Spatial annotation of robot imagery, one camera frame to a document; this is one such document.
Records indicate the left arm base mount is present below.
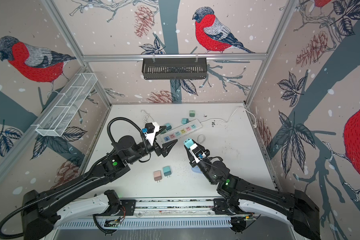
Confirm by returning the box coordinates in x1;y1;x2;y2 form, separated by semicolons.
95;190;137;217

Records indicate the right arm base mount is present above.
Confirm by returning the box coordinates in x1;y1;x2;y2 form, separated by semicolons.
212;198;246;216

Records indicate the black wire basket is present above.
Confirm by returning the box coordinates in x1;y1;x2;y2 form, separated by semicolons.
142;58;208;80

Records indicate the white multicolour power strip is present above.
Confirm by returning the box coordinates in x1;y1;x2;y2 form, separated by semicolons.
159;120;203;144

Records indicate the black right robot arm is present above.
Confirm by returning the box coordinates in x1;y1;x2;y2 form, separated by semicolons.
184;139;321;240

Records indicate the pink plug adapter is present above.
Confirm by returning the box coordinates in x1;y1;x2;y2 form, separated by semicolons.
154;170;163;183

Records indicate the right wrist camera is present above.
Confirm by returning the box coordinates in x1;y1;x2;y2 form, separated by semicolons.
190;143;207;161

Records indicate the teal plug adapter front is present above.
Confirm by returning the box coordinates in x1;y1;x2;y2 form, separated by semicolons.
163;166;172;177

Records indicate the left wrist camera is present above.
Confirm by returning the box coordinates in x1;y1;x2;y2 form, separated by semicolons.
142;122;160;146

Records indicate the blue square socket cube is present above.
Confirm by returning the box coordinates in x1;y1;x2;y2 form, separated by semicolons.
191;166;202;174

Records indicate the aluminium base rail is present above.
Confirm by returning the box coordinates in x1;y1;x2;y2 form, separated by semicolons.
49;196;301;230

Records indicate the white mesh shelf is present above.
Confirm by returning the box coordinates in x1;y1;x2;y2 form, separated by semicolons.
36;73;98;137

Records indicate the teal plug adapter by strip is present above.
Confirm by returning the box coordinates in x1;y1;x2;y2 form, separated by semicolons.
182;118;189;125

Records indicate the white power strip cable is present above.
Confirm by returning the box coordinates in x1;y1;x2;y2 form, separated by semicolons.
200;105;258;129

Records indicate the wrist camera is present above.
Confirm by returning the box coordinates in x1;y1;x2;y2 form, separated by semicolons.
190;143;207;161
142;122;160;146

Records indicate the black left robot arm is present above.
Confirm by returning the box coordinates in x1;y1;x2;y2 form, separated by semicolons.
0;117;177;240

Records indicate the teal plug adapter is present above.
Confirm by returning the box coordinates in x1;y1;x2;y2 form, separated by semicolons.
182;118;189;125
184;139;194;149
165;123;172;131
163;166;172;177

